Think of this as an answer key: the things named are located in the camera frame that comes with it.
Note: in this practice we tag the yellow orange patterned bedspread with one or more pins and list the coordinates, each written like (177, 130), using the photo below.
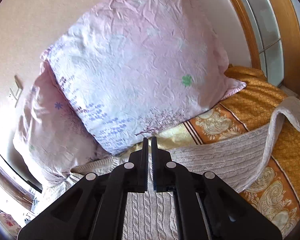
(245, 111)

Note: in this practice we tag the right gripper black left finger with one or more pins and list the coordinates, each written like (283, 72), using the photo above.
(94, 208)

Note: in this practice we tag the beige cable knit sweater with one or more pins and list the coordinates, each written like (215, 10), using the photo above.
(240, 161)

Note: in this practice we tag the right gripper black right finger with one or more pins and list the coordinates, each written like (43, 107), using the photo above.
(206, 206)

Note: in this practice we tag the pink floral pillow left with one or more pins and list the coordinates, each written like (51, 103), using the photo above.
(50, 136)

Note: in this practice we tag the pink floral pillow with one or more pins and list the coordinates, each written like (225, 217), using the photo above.
(131, 69)
(50, 136)

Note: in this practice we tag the white wall switch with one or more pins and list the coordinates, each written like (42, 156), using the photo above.
(15, 91)

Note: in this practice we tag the pink floral pillow right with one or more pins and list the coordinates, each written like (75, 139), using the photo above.
(131, 69)

